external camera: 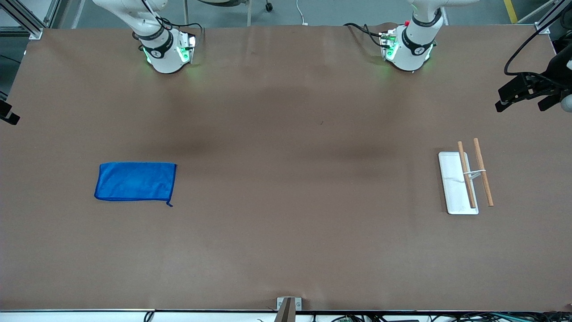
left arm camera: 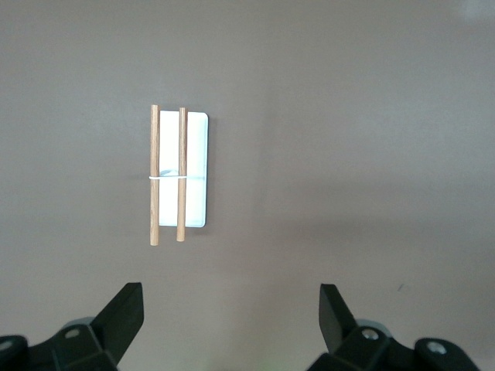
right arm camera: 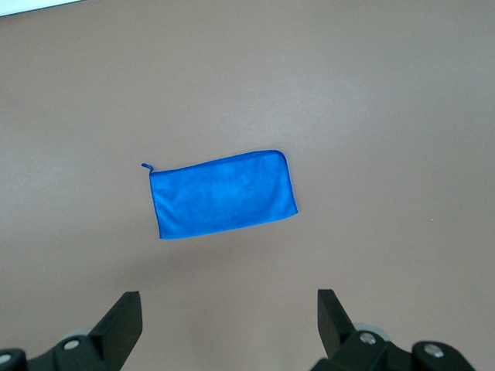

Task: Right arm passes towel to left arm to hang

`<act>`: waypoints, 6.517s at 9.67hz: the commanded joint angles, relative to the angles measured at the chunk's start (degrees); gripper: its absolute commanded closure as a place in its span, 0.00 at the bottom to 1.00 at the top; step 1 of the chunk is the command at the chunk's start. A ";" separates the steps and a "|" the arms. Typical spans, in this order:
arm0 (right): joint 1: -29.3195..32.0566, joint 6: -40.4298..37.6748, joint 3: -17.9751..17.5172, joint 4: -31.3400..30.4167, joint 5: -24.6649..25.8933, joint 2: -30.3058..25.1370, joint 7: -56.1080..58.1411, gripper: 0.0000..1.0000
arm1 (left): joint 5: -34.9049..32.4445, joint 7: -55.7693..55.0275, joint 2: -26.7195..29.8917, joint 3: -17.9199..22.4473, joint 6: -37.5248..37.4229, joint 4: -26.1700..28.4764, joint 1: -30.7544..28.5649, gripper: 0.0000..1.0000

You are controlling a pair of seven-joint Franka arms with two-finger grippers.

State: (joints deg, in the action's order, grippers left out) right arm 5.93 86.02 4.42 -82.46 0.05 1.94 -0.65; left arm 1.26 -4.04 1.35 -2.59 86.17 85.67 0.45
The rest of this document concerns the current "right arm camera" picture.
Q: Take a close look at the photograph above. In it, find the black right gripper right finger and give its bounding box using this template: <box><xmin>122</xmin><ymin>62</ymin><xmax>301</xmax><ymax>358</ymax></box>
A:
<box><xmin>311</xmin><ymin>288</ymin><xmax>475</xmax><ymax>371</ymax></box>

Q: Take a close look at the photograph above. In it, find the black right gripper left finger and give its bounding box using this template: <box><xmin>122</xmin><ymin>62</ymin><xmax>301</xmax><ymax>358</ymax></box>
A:
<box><xmin>0</xmin><ymin>290</ymin><xmax>145</xmax><ymax>371</ymax></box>

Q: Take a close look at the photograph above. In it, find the blue microfiber towel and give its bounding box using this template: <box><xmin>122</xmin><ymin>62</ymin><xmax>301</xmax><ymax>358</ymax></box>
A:
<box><xmin>140</xmin><ymin>149</ymin><xmax>299</xmax><ymax>240</ymax></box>

